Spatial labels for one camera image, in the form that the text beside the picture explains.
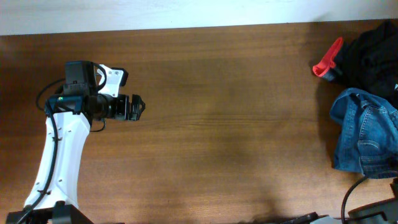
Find blue denim jeans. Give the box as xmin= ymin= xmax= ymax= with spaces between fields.
xmin=330 ymin=88 xmax=397 ymax=179

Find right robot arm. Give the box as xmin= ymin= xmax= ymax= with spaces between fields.
xmin=283 ymin=177 xmax=397 ymax=224

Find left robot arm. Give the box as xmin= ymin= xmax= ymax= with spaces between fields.
xmin=6 ymin=60 xmax=146 ymax=223

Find black garment with red trim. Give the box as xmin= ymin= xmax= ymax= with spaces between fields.
xmin=312 ymin=21 xmax=397 ymax=108

